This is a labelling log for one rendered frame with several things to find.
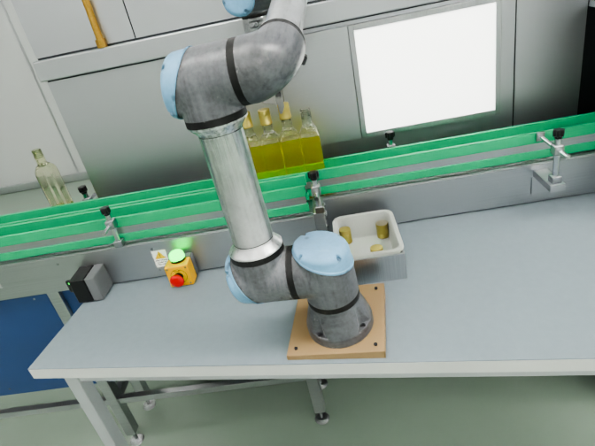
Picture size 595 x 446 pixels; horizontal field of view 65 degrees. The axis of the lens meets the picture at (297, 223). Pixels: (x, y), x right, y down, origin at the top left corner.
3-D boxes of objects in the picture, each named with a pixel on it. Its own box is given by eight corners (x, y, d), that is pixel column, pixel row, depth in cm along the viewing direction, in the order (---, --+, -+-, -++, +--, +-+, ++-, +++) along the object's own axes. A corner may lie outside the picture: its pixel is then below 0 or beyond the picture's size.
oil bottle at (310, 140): (328, 185, 148) (316, 119, 138) (328, 193, 143) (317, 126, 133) (310, 188, 149) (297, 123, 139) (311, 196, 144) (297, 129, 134)
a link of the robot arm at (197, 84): (301, 311, 98) (227, 39, 74) (234, 317, 101) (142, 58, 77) (308, 278, 109) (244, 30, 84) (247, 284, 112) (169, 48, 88)
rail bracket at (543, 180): (544, 188, 140) (549, 115, 129) (572, 214, 125) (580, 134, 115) (528, 190, 141) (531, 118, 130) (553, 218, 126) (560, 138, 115)
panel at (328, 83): (497, 111, 148) (498, -6, 132) (500, 113, 146) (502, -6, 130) (221, 160, 158) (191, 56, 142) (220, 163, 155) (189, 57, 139)
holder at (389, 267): (390, 226, 145) (388, 203, 141) (407, 278, 121) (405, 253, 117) (336, 234, 147) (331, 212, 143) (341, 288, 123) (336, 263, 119)
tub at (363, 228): (393, 233, 140) (390, 207, 136) (408, 277, 121) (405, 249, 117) (336, 242, 142) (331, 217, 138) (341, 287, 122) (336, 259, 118)
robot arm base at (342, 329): (380, 340, 101) (373, 306, 96) (311, 355, 102) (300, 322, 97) (367, 294, 114) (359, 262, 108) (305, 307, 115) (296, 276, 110)
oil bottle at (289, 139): (310, 188, 149) (297, 123, 139) (310, 196, 144) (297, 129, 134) (292, 191, 150) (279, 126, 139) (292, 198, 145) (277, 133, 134)
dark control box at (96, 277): (114, 284, 146) (104, 262, 142) (104, 301, 139) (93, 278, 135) (89, 288, 147) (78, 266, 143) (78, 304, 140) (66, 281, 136)
